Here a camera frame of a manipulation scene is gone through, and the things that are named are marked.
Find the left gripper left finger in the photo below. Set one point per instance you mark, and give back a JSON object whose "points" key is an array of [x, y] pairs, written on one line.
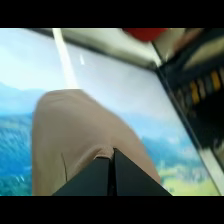
{"points": [[91, 181]]}

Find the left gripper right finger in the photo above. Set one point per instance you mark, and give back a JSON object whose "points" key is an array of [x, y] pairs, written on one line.
{"points": [[133, 180]]}

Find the beige garment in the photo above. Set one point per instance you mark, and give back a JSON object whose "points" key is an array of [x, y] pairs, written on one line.
{"points": [[76, 133]]}

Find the red garment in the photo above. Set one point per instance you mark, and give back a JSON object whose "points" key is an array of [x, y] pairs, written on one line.
{"points": [[144, 33]]}

